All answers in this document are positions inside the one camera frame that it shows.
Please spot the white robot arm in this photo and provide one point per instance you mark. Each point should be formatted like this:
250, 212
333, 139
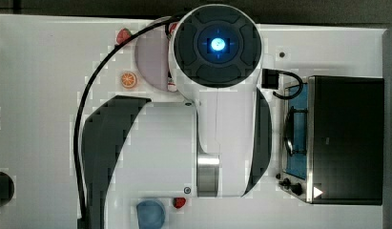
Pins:
211, 140

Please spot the blue plastic cup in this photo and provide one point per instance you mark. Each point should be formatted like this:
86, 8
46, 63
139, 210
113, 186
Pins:
150, 214

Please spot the red ketchup bottle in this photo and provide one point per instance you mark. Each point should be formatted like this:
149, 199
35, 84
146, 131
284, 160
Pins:
171, 84

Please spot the toy orange slice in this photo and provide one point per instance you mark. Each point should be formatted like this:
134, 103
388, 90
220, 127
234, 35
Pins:
128, 80

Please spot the pink toy strawberry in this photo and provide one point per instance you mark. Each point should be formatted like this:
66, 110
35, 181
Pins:
123, 35

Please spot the red toy strawberry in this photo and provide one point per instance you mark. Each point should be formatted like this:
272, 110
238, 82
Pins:
179, 202

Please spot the grey round plate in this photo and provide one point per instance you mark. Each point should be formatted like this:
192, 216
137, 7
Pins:
151, 57

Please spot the black toaster oven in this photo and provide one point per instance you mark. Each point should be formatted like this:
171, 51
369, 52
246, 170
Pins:
332, 140

